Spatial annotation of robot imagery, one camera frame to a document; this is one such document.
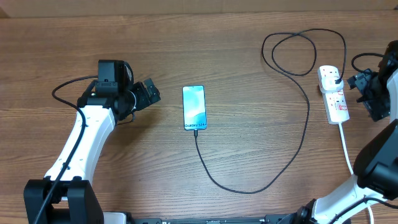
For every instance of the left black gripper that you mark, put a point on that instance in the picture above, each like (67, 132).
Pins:
(145, 98)

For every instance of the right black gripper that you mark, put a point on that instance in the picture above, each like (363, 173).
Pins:
(379, 109)

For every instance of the Samsung Galaxy smartphone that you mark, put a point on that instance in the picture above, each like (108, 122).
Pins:
(194, 107)

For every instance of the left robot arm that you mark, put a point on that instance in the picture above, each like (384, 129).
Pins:
(65, 193)

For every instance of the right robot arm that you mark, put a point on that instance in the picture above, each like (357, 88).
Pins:
(374, 177)

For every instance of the white power strip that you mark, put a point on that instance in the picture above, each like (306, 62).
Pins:
(335, 103)

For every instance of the white USB wall charger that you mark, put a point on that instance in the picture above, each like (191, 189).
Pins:
(329, 85)

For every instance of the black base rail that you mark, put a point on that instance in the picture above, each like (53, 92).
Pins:
(268, 219)

